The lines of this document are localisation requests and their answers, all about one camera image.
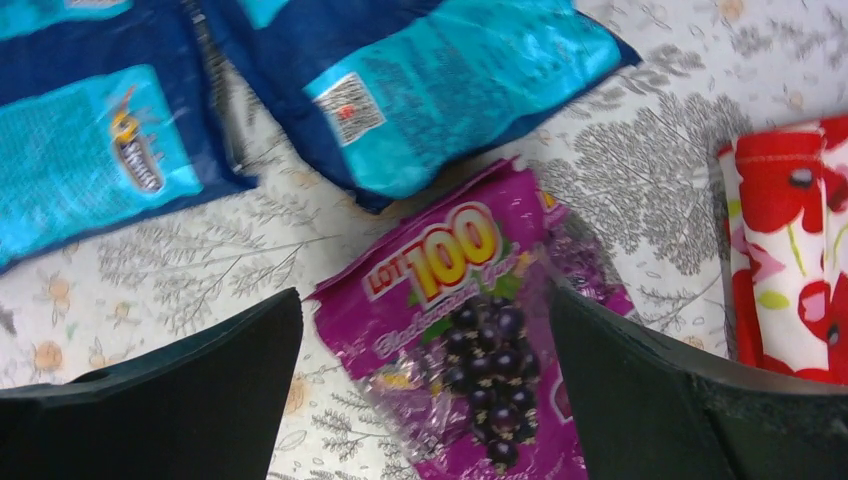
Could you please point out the blue candy bag right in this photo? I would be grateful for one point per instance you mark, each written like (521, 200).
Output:
(380, 96)

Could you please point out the blue candy bag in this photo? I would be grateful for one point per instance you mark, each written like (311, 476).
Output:
(380, 96)
(109, 116)

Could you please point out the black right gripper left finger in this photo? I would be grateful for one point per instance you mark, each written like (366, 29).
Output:
(208, 406)

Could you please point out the floral table mat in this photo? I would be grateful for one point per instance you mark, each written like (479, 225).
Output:
(634, 158)

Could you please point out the blue candy bag left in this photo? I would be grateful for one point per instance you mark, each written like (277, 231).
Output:
(109, 116)

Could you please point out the purple candy bag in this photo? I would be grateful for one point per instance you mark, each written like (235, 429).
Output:
(443, 324)

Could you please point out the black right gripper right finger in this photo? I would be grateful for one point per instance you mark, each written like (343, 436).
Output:
(648, 406)

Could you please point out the red floral cloth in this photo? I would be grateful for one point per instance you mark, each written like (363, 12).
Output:
(786, 197)

